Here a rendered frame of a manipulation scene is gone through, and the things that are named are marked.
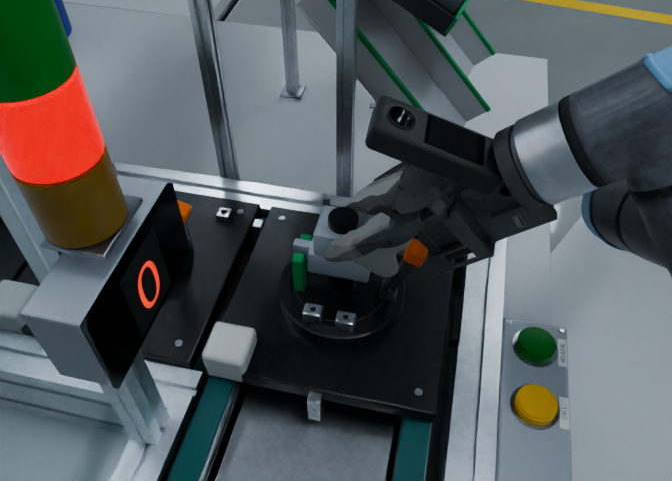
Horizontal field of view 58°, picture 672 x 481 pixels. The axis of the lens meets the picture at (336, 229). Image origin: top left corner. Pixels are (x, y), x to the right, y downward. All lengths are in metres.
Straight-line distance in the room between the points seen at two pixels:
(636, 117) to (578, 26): 2.94
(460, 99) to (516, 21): 2.48
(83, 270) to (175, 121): 0.76
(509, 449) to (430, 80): 0.49
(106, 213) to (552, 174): 0.31
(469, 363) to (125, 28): 1.06
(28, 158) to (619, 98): 0.37
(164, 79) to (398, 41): 0.55
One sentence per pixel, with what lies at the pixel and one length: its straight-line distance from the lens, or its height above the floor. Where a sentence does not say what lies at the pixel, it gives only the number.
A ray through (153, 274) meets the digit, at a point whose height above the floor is 1.20.
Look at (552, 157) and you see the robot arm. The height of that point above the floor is 1.23.
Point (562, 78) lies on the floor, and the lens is 2.96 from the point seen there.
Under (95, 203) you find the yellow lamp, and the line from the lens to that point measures 0.36.
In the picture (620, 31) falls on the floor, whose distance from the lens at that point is 3.43.
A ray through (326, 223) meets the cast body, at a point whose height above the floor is 1.09.
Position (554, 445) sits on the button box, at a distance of 0.65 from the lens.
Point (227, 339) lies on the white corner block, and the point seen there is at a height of 0.99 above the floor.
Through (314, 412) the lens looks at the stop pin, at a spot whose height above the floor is 0.94.
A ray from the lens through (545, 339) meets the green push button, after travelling 0.69.
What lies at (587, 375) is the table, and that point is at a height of 0.86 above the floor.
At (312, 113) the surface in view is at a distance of 1.12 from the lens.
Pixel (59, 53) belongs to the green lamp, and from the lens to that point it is 0.31.
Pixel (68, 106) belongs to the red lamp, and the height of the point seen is 1.35.
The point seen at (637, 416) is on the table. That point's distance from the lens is 0.82.
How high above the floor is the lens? 1.52
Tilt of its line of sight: 47 degrees down
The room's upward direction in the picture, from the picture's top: straight up
